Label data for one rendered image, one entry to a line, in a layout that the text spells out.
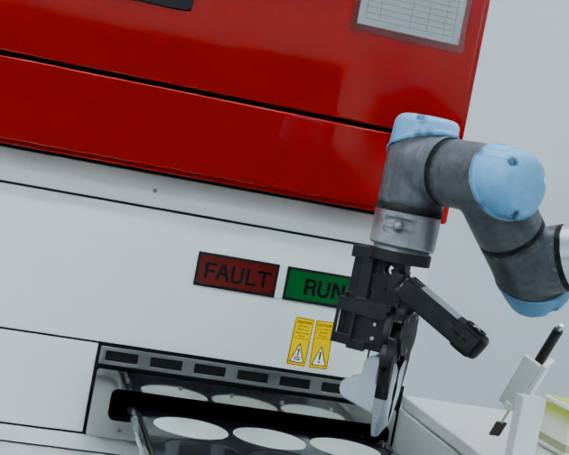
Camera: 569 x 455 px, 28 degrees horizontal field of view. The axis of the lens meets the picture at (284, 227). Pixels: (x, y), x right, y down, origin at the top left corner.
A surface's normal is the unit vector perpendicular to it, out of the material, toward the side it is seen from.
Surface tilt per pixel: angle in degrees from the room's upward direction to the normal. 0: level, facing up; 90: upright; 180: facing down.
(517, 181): 91
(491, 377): 90
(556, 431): 90
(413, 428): 90
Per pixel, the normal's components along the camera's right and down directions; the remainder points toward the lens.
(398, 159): -0.76, -0.11
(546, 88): 0.21, 0.09
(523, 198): 0.62, 0.17
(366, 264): -0.33, -0.01
